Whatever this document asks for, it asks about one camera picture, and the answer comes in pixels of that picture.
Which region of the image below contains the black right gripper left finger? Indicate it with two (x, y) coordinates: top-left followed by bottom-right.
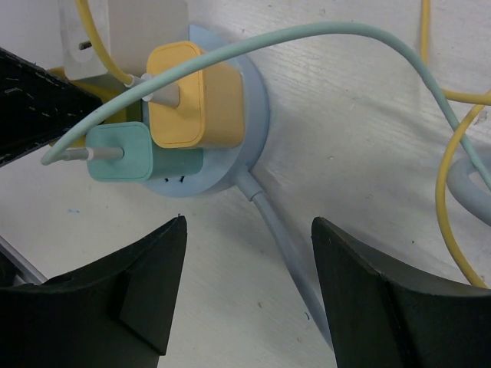
(1, 216), (187, 367)

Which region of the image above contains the light blue socket power cord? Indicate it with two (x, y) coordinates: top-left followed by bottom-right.
(237, 156), (491, 352)

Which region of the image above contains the white charger plug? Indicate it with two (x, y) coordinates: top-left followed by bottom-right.
(57, 0), (190, 80)

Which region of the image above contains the round light blue socket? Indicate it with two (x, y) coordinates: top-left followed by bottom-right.
(140, 24), (272, 199)

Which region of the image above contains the orange-yellow charger plug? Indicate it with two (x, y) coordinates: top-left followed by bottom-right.
(148, 62), (245, 149)

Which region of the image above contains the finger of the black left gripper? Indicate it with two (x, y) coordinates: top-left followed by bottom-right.
(0, 49), (102, 166)

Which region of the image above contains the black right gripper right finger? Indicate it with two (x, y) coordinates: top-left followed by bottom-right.
(311, 217), (490, 367)

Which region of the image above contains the yellow charging cable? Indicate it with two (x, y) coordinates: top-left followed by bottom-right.
(74, 0), (491, 289)

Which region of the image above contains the teal charging cable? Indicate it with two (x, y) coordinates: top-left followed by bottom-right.
(40, 21), (491, 192)

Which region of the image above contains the teal charger plug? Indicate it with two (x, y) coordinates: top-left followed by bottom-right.
(85, 122), (203, 182)

